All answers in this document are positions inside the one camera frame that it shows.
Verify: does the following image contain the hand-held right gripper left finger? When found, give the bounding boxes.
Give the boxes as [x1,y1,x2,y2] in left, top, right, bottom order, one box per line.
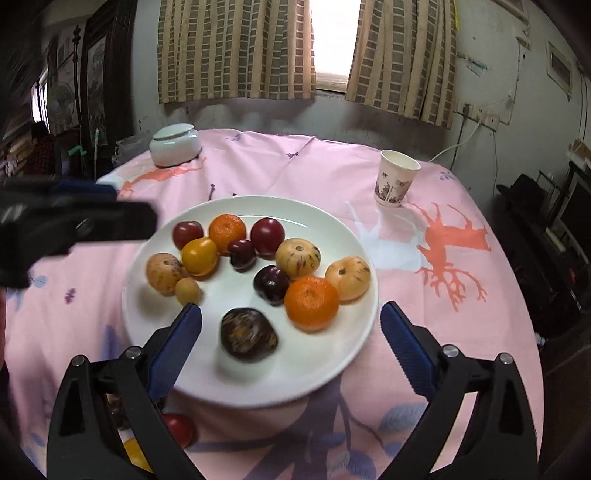
[46,302,204,480]

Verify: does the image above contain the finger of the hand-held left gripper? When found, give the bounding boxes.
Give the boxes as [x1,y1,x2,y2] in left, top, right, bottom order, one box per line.
[0,178,118,202]
[0,199,158,289]

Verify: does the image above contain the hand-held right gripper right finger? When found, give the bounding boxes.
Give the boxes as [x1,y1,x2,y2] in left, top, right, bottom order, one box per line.
[379,300,539,480]

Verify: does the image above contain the small yellow longan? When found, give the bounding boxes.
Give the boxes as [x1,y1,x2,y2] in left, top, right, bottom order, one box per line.
[174,278,201,305]

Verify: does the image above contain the white oval plate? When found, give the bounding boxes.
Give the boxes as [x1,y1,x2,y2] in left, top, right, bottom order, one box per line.
[121,196,379,409]

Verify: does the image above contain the brownish wrinkled passion fruit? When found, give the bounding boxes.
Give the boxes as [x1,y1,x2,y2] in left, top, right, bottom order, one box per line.
[220,308,279,364]

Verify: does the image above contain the small striped pepino melon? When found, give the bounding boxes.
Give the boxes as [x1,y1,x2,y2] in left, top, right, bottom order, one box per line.
[147,253,189,294]

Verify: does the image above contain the yellow orange round fruit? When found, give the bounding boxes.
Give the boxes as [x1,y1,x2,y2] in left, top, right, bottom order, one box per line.
[181,237,219,279]

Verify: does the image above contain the tan orange pepino melon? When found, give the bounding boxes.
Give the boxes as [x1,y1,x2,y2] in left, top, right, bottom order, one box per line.
[324,256,371,302]

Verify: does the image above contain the large orange mandarin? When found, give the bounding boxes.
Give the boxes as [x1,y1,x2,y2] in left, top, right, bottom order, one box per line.
[284,276,340,332]

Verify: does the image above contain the dark purple plum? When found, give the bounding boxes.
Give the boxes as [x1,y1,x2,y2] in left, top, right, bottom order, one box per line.
[253,265,291,306]

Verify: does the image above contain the small orange mandarin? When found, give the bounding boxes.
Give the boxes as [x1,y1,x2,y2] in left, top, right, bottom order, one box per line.
[209,213,247,256]

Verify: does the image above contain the small dark red plum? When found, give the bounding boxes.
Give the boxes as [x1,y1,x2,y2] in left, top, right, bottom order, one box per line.
[228,239,257,273]

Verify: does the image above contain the pale striped pepino melon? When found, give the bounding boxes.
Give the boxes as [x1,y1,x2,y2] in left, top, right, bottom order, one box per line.
[276,237,321,280]

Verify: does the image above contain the pink floral tablecloth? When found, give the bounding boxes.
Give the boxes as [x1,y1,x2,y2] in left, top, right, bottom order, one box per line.
[4,128,543,480]

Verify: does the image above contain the standing electric fan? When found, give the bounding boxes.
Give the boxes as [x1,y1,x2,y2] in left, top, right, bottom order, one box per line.
[46,80,77,134]

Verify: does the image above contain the white lidded ceramic jar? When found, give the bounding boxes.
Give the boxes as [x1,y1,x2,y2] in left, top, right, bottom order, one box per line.
[148,122,204,168]

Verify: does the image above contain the dark framed picture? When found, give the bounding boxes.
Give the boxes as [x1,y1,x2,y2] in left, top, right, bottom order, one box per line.
[81,0,139,148]

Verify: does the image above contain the printed paper cup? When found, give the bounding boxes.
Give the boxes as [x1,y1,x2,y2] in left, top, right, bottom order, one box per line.
[374,149,422,208]

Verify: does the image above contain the black hat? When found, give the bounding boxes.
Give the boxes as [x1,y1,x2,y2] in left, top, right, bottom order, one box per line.
[496,173,548,217]

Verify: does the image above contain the striped beige curtain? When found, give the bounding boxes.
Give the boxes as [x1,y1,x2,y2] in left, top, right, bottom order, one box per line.
[345,0,458,130]
[158,0,317,104]

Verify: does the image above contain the computer monitor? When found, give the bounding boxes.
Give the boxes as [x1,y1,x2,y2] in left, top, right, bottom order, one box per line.
[561,178,591,236]

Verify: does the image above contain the white power cable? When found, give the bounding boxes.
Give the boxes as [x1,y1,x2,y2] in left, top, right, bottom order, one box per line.
[427,120,481,164]

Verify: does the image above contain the white wall vent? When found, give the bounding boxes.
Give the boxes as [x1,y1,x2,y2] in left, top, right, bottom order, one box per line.
[547,41,575,97]

